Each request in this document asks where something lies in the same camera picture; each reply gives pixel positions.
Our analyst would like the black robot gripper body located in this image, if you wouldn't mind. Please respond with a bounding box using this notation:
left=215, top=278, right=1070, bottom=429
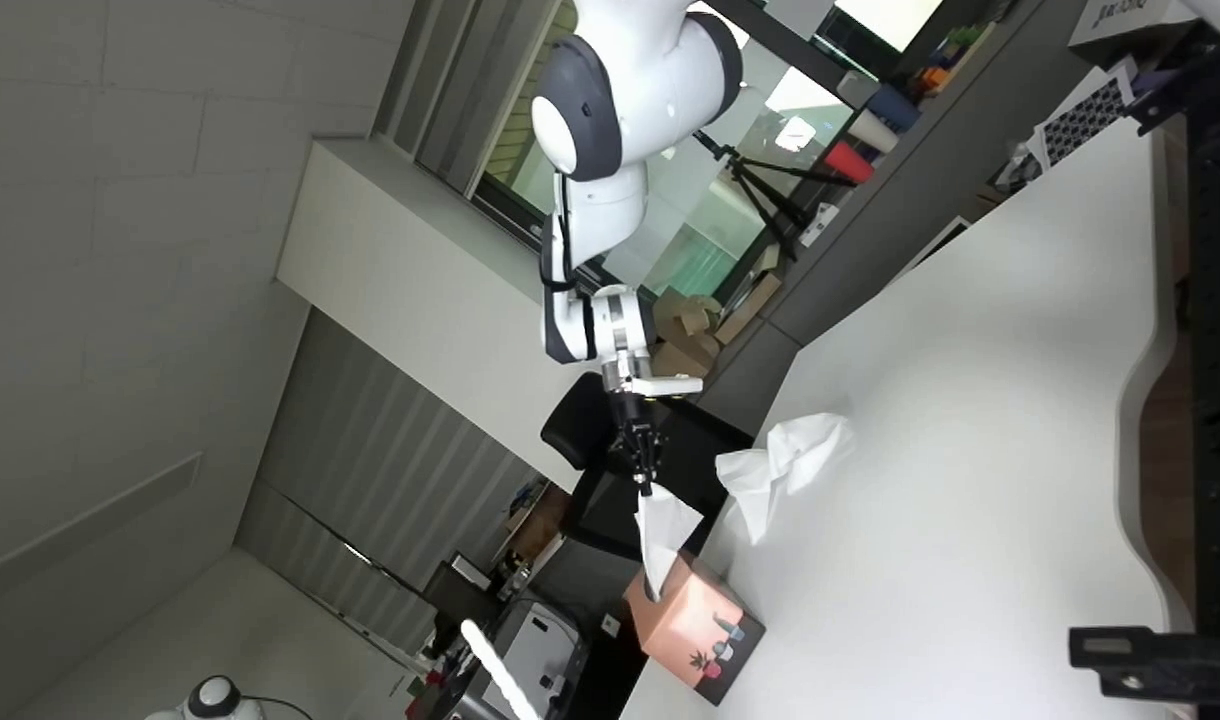
left=593, top=283, right=660, bottom=457

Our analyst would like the white tissue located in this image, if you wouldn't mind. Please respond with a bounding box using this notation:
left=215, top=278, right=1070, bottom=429
left=717, top=448, right=800, bottom=545
left=638, top=483, right=700, bottom=596
left=767, top=411, right=853, bottom=495

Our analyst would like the pink tissue box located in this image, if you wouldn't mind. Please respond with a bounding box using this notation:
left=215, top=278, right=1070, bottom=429
left=626, top=556, right=765, bottom=703

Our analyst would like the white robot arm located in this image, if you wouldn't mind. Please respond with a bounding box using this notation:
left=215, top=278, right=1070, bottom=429
left=532, top=0, right=743, bottom=490

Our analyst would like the black office chair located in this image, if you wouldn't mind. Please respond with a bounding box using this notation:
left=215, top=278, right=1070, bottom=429
left=541, top=372, right=754, bottom=560

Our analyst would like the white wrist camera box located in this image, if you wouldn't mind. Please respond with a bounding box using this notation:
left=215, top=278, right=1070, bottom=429
left=626, top=375, right=705, bottom=398

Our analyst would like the black camera tripod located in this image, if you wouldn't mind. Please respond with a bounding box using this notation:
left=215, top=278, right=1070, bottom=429
left=697, top=131, right=844, bottom=258

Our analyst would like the black clamp bracket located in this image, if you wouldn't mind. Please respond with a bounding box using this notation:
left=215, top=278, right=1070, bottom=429
left=1070, top=625, right=1220, bottom=708

